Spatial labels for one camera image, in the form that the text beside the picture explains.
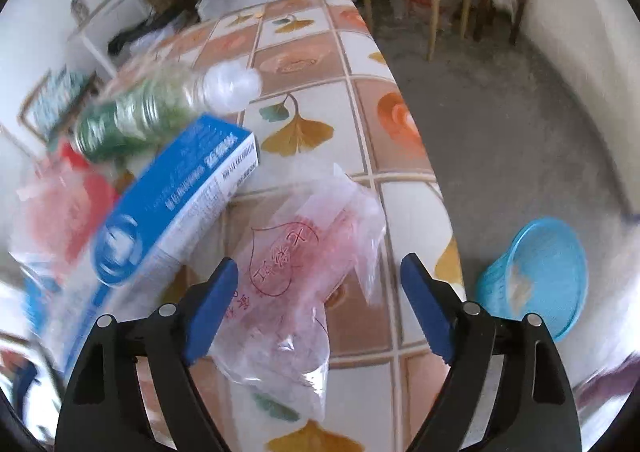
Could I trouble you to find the green label plastic bottle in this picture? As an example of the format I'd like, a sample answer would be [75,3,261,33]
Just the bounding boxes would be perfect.
[70,60,263,163]

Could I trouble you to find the red snack packet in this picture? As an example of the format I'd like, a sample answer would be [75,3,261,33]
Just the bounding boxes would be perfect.
[15,142,121,283]

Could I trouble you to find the blue and white carton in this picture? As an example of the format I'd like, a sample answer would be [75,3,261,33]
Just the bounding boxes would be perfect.
[60,113,261,378]

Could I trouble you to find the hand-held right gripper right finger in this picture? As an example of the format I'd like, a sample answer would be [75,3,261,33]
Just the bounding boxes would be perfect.
[400,253,583,452]

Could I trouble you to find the clear red printed plastic bag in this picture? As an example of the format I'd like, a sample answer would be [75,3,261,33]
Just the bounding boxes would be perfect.
[210,162,388,423]

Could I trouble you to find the black bag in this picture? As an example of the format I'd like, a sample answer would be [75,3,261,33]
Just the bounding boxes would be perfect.
[107,20,166,53]

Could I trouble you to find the table with floral tablecloth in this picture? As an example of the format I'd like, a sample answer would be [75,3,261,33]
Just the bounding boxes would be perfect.
[0,0,468,452]

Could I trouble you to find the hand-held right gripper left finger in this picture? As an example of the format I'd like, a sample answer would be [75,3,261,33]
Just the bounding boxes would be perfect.
[54,257,240,452]

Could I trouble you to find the patterned seat cushion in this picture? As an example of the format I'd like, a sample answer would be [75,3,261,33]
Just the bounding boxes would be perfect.
[30,72,91,133]

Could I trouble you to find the blue plastic mesh basket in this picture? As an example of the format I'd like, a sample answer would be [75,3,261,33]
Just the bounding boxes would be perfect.
[475,217,588,343]

